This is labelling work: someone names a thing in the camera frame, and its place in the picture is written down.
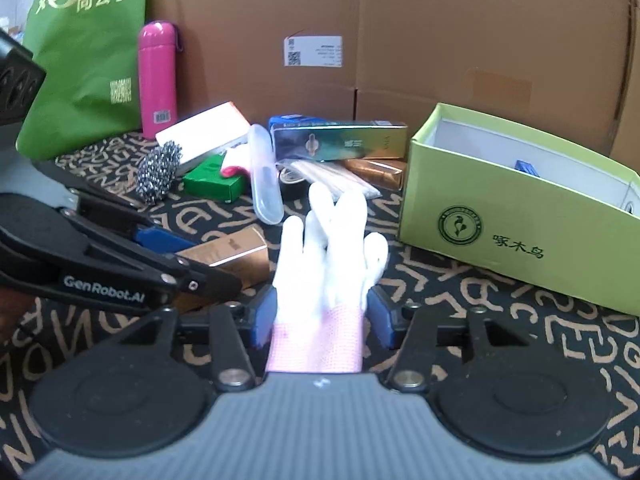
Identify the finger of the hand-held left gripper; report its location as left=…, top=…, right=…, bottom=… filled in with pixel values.
left=35, top=160, right=197, bottom=257
left=0, top=232, right=243, bottom=317

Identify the red and white packet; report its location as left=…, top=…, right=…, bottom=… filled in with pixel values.
left=221, top=142, right=251, bottom=179

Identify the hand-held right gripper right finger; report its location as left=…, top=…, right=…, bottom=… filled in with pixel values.
left=366, top=289, right=531, bottom=393

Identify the clear plastic case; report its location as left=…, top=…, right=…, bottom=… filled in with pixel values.
left=248, top=124, right=285, bottom=225

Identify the bag of wooden sticks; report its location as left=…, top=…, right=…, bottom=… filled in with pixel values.
left=276, top=159, right=383, bottom=200

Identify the green paper bag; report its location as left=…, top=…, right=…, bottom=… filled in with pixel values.
left=16, top=0, right=151, bottom=161

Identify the steel wool scrubber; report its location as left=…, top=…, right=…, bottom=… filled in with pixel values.
left=136, top=141, right=182, bottom=204

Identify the metallic green long box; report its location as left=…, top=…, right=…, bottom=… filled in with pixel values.
left=271, top=121, right=408, bottom=162

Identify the green shoe box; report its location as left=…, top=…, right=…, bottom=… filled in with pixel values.
left=397, top=102, right=640, bottom=317

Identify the white box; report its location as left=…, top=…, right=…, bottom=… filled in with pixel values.
left=155, top=101, right=252, bottom=171

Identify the large cardboard box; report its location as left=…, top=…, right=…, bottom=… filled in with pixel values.
left=145, top=0, right=640, bottom=171

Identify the copper foil box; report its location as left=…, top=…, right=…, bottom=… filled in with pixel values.
left=345, top=158, right=407, bottom=192
left=175, top=225, right=271, bottom=311

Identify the small green box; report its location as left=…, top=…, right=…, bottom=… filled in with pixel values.
left=182, top=155, right=246, bottom=203

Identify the pink thermos bottle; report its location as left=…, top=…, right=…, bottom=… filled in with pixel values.
left=138, top=21, right=182, bottom=140

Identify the white shipping label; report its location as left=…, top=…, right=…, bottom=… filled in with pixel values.
left=284, top=36, right=343, bottom=68

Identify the black letter print tablecloth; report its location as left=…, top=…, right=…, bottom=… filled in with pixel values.
left=0, top=130, right=640, bottom=480

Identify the black tape roll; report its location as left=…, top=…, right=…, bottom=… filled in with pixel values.
left=279, top=169, right=307, bottom=196

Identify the white glove with pink cuff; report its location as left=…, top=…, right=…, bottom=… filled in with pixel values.
left=265, top=182, right=390, bottom=373

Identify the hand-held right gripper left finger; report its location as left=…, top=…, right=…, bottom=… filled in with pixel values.
left=150, top=285, right=278, bottom=393

